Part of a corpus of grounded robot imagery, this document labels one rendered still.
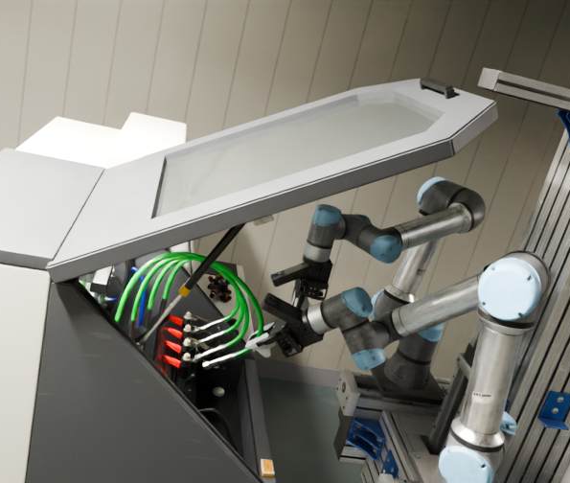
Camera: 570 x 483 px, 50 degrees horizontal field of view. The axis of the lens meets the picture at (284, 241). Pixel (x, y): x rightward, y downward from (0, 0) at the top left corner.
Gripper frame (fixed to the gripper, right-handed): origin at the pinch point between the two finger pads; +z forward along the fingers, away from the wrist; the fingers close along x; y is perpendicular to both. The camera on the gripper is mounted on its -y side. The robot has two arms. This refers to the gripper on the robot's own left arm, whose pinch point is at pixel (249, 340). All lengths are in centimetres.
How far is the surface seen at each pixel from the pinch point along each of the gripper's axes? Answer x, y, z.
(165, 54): 162, -84, 56
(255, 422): -2.5, 23.2, 14.3
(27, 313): -42, -45, 7
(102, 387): -39.6, -22.7, 7.2
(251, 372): 21.5, 21.3, 23.6
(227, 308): 54, 10, 40
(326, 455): 98, 127, 82
